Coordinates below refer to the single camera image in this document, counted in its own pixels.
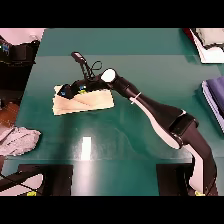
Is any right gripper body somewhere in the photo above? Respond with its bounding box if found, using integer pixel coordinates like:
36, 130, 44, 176
58, 77, 110, 100

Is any cream shirt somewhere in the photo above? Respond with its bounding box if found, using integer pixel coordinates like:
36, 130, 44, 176
53, 84, 115, 117

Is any grey garment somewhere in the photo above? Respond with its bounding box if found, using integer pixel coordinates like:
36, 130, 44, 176
0, 125, 42, 157

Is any purple garment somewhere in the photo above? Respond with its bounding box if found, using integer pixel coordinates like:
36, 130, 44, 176
201, 76, 224, 135

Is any white garment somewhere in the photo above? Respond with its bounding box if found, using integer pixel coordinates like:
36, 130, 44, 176
190, 27, 224, 65

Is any black cable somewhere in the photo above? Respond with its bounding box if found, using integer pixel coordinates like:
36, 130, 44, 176
89, 60, 103, 74

